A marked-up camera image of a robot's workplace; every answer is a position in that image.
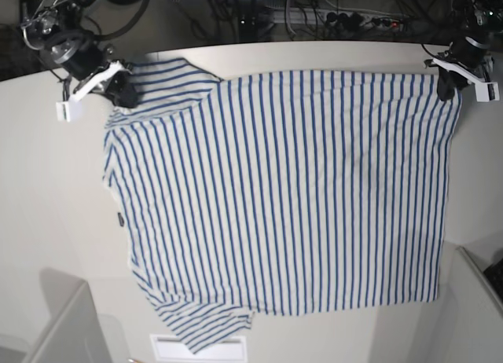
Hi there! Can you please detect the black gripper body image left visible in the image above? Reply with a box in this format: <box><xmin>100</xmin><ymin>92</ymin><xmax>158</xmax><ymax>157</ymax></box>
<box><xmin>58</xmin><ymin>42</ymin><xmax>105</xmax><ymax>80</ymax></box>

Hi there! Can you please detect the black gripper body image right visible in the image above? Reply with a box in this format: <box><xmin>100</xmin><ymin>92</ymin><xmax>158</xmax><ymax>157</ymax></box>
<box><xmin>450</xmin><ymin>36</ymin><xmax>490</xmax><ymax>67</ymax></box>

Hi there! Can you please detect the blue white striped T-shirt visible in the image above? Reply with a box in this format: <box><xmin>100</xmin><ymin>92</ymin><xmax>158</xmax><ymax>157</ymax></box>
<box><xmin>103</xmin><ymin>59</ymin><xmax>462</xmax><ymax>353</ymax></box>

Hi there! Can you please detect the white partition panel right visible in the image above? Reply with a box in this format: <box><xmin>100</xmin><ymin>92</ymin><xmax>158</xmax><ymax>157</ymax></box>
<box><xmin>417</xmin><ymin>247</ymin><xmax>502</xmax><ymax>362</ymax></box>

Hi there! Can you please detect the white partition panel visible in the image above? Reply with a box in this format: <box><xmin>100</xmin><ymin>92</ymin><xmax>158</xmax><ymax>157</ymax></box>
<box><xmin>417</xmin><ymin>247</ymin><xmax>502</xmax><ymax>362</ymax></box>
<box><xmin>0</xmin><ymin>280</ymin><xmax>113</xmax><ymax>363</ymax></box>

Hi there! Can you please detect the white partition panel left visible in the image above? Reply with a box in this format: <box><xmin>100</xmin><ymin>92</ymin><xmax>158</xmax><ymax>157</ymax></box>
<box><xmin>0</xmin><ymin>280</ymin><xmax>113</xmax><ymax>363</ymax></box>

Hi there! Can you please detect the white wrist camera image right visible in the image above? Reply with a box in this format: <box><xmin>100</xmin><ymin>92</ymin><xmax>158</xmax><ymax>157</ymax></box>
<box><xmin>424</xmin><ymin>54</ymin><xmax>500</xmax><ymax>102</ymax></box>

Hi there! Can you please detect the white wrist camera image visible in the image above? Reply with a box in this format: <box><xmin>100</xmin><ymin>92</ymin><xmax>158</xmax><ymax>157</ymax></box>
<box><xmin>56</xmin><ymin>60</ymin><xmax>133</xmax><ymax>123</ymax></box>
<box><xmin>424</xmin><ymin>54</ymin><xmax>500</xmax><ymax>102</ymax></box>

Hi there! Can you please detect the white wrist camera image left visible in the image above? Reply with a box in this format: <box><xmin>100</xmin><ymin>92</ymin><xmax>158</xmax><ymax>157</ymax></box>
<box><xmin>56</xmin><ymin>60</ymin><xmax>133</xmax><ymax>123</ymax></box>

